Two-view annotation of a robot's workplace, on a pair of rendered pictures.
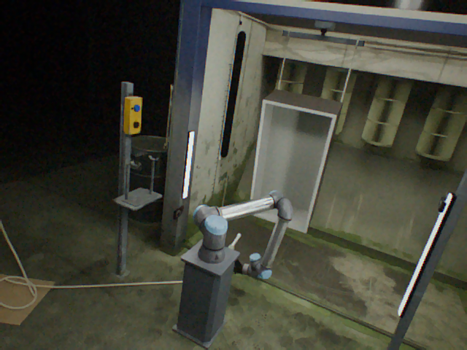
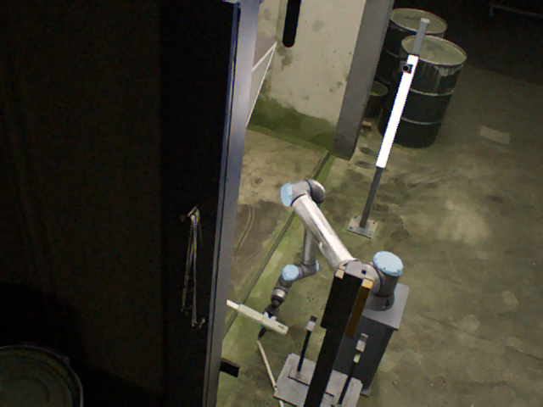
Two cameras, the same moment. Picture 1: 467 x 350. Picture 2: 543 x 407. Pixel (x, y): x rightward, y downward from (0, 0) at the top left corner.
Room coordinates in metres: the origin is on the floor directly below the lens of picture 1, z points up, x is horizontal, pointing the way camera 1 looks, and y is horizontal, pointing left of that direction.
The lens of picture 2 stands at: (2.69, 1.96, 2.79)
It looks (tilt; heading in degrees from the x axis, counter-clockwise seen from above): 40 degrees down; 264
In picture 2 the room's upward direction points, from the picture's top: 9 degrees clockwise
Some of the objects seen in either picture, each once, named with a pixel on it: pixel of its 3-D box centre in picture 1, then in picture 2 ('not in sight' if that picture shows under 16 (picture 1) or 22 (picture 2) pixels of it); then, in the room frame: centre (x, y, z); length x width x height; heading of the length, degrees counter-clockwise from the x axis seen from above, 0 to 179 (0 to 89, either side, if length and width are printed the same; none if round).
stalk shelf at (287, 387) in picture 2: (138, 197); (317, 388); (2.24, 0.71, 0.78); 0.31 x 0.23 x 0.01; 158
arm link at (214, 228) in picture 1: (214, 230); (383, 272); (1.88, 0.07, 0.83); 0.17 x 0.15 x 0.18; 30
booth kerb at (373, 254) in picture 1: (334, 239); not in sight; (3.33, -1.28, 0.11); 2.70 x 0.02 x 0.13; 68
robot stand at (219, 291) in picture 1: (205, 292); (361, 334); (1.87, 0.06, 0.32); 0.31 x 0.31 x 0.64; 68
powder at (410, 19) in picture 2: not in sight; (417, 21); (1.01, -3.26, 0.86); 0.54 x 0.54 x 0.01
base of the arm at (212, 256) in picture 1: (212, 249); (377, 290); (1.87, 0.06, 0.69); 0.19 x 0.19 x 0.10
